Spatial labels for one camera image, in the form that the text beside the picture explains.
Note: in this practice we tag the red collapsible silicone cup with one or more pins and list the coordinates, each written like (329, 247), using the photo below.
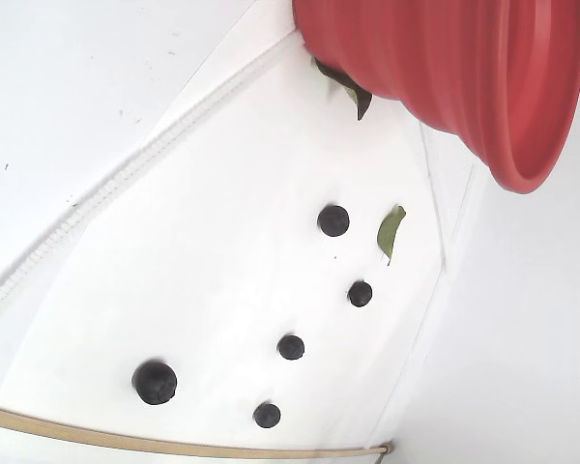
(440, 72)

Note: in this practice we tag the green leaf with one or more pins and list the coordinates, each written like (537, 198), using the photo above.
(362, 99)
(389, 233)

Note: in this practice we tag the large dark blueberry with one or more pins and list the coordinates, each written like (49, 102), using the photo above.
(154, 383)

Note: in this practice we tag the wooden dowel stick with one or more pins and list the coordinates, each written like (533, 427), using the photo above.
(77, 431)

